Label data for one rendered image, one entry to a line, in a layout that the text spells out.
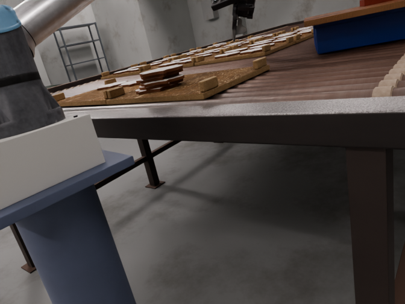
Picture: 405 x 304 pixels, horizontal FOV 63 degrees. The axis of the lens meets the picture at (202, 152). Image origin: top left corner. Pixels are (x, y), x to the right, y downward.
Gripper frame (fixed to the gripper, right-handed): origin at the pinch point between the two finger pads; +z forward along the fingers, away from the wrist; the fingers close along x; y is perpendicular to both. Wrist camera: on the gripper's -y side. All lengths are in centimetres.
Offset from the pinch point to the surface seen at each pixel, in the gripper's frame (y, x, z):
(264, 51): 14.3, 1.7, 12.3
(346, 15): 35, -25, -29
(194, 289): -5, -97, 65
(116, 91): -34, -50, -14
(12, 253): -131, -87, 118
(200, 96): -3, -64, -33
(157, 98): -16, -60, -25
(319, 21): 27.7, -25.5, -26.7
